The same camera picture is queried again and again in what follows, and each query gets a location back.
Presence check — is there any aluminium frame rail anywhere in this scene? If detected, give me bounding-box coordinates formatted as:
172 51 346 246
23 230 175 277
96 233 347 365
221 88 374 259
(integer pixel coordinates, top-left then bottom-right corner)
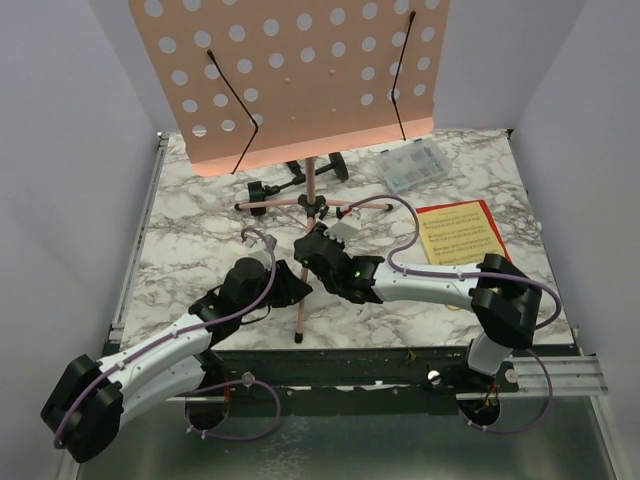
510 356 608 397

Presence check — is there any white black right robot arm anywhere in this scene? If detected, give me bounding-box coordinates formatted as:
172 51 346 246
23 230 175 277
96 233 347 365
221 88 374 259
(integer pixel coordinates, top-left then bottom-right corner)
294 225 542 392

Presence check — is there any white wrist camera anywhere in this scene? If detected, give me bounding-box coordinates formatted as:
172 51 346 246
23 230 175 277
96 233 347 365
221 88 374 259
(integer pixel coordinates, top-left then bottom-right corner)
324 210 362 244
247 234 277 265

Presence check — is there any yellow sheet music page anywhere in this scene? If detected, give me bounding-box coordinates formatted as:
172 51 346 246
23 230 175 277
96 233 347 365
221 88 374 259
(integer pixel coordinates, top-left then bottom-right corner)
415 200 506 266

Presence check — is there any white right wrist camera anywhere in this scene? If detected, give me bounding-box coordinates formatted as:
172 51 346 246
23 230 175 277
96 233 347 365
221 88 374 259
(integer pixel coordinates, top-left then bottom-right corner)
324 210 362 244

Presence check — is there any pink perforated music stand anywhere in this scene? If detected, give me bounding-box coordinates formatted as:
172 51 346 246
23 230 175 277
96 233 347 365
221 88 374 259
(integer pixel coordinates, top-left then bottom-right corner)
127 0 454 344

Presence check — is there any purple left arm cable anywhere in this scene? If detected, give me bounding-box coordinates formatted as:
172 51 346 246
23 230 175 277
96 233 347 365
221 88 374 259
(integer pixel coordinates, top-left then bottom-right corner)
53 228 284 449

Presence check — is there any red paper sheet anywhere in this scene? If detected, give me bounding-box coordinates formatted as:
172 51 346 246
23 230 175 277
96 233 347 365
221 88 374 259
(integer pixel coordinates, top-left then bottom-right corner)
417 199 516 314

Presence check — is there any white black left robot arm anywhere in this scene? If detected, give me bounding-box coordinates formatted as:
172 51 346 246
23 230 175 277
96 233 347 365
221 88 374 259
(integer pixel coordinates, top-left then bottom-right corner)
40 257 312 463

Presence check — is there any clear plastic compartment box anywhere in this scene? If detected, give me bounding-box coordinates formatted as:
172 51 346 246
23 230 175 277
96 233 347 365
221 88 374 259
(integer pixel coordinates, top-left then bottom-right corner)
376 138 452 194

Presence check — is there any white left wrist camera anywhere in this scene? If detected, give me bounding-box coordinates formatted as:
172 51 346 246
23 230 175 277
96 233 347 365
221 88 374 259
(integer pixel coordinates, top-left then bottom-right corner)
247 234 277 265

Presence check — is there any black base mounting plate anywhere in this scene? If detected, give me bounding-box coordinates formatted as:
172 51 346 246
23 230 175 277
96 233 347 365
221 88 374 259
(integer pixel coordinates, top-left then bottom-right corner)
102 347 584 416

